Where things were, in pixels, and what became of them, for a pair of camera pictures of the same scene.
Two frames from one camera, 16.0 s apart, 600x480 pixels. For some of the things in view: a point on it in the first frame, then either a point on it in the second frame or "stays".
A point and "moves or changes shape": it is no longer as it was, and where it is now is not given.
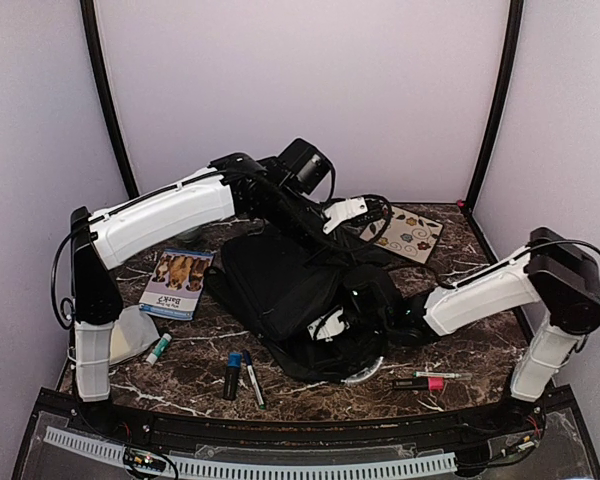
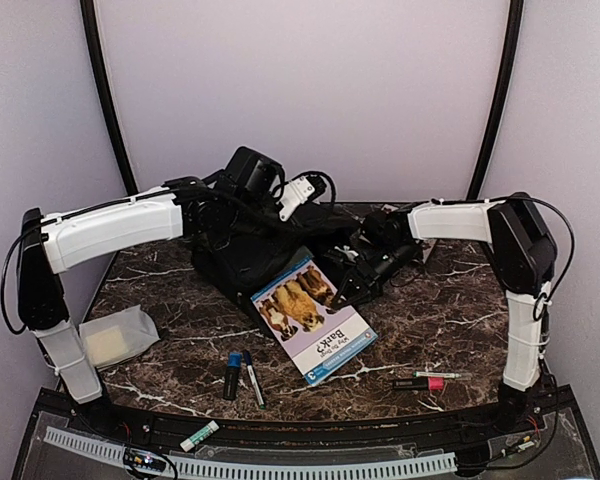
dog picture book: x=176 y=283 → x=297 y=305
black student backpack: x=285 y=281 moves or changes shape
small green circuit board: x=145 y=460 stays
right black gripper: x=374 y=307 → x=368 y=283
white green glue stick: x=159 y=348 → x=190 y=442
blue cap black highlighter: x=231 y=376 stays
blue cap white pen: x=257 y=389 stays
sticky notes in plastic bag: x=131 y=333 stays
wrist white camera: x=328 y=326 → x=350 y=253
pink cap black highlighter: x=433 y=383 stays
